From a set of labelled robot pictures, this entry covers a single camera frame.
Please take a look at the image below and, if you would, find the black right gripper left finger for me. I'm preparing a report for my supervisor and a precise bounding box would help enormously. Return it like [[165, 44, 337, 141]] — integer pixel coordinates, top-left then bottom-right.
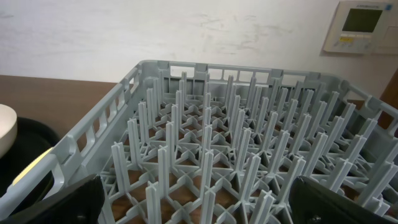
[[1, 174, 105, 224]]

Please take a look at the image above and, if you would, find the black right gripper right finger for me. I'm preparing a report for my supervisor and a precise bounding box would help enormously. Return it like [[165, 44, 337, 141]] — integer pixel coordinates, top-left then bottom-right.
[[289, 175, 393, 224]]

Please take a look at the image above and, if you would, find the large cream bowl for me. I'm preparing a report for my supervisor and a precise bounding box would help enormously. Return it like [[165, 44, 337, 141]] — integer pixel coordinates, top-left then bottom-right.
[[0, 104, 17, 157]]

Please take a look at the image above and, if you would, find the grey dishwasher rack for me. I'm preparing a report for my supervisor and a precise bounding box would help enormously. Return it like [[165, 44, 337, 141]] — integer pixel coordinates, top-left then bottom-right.
[[1, 60, 397, 223]]

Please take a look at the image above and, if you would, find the yellow plastic spoon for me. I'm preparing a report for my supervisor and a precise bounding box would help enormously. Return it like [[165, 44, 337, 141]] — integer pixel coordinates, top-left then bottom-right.
[[12, 147, 52, 185]]

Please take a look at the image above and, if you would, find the round black tray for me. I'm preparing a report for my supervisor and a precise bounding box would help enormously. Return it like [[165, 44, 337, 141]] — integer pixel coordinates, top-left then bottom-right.
[[1, 117, 60, 213]]

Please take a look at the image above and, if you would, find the wall control panel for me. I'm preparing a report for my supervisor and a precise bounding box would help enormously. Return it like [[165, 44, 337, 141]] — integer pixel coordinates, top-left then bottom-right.
[[323, 1, 397, 55]]

